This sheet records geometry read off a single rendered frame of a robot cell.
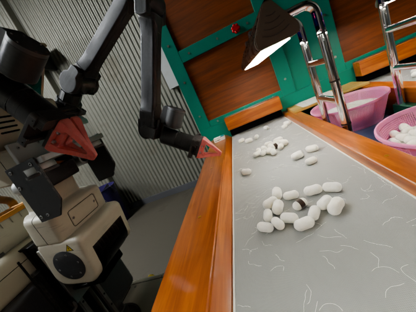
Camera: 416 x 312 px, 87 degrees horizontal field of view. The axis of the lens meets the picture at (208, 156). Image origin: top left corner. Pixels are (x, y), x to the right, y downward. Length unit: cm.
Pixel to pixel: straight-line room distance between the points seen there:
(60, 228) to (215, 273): 52
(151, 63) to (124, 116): 226
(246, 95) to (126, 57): 193
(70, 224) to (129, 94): 227
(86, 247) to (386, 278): 69
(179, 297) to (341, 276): 22
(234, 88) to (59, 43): 253
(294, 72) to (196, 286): 111
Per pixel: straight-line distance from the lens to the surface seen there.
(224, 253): 42
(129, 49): 289
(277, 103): 119
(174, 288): 40
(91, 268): 80
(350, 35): 138
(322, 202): 44
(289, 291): 35
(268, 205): 48
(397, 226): 41
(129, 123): 296
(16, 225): 108
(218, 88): 124
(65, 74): 93
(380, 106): 97
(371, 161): 54
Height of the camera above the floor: 101
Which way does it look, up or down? 14 degrees down
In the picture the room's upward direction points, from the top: 25 degrees counter-clockwise
